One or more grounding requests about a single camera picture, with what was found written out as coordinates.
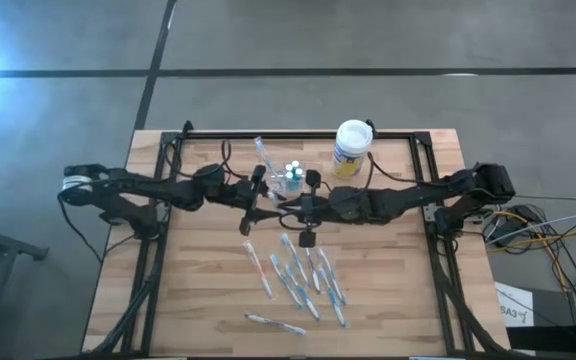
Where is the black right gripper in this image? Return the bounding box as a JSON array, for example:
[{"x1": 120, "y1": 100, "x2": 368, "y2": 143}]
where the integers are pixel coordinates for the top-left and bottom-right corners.
[{"x1": 276, "y1": 168, "x2": 339, "y2": 249}]

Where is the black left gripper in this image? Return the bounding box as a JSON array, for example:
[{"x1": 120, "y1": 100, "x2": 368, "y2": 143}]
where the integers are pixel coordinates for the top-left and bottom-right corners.
[{"x1": 231, "y1": 165, "x2": 290, "y2": 237}]

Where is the orange toothbrush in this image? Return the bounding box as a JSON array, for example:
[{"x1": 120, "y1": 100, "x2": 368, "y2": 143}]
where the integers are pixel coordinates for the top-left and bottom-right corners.
[{"x1": 241, "y1": 239, "x2": 274, "y2": 300}]

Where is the purple toothbrush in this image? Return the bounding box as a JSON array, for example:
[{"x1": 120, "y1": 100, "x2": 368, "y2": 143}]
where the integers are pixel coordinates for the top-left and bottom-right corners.
[{"x1": 304, "y1": 247, "x2": 323, "y2": 294}]

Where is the yellow wipes canister white lid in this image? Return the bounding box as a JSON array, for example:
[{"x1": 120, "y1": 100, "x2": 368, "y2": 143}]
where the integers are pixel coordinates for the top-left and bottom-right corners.
[{"x1": 331, "y1": 118, "x2": 374, "y2": 181}]

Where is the black power adapter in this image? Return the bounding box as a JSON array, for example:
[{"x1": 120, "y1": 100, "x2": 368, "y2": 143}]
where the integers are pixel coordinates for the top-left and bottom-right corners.
[{"x1": 490, "y1": 204, "x2": 539, "y2": 246}]

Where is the white paper sign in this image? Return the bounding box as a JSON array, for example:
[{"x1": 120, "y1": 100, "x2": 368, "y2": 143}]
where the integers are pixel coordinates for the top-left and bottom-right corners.
[{"x1": 495, "y1": 281, "x2": 535, "y2": 329}]

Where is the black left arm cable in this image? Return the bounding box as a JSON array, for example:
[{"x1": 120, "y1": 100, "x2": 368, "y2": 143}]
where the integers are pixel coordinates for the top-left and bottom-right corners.
[{"x1": 162, "y1": 138, "x2": 249, "y2": 181}]

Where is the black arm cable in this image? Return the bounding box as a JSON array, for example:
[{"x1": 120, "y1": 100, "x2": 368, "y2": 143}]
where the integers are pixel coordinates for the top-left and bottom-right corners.
[
  {"x1": 162, "y1": 138, "x2": 249, "y2": 181},
  {"x1": 365, "y1": 119, "x2": 422, "y2": 185}
]

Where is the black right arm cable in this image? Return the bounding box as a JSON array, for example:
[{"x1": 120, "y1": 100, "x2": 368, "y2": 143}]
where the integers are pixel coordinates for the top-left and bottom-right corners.
[{"x1": 365, "y1": 119, "x2": 422, "y2": 185}]

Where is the black aluminium table frame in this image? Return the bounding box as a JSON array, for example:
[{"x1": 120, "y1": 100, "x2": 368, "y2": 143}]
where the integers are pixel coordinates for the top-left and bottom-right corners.
[{"x1": 81, "y1": 119, "x2": 514, "y2": 360}]

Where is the wrapped dark handled toothbrush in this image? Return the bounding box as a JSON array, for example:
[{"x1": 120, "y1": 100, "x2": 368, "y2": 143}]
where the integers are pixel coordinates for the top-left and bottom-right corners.
[{"x1": 243, "y1": 311, "x2": 308, "y2": 336}]

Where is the white floor cable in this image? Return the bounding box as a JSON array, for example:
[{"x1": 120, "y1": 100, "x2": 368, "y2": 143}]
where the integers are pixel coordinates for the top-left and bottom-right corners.
[{"x1": 485, "y1": 213, "x2": 576, "y2": 247}]

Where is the yellow floor cable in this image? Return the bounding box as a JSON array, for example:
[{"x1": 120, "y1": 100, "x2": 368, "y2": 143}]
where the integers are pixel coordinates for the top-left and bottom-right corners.
[{"x1": 487, "y1": 209, "x2": 576, "y2": 316}]

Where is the black floor cable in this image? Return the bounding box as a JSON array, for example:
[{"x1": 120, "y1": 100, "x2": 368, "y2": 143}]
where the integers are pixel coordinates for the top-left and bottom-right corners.
[{"x1": 487, "y1": 194, "x2": 576, "y2": 297}]

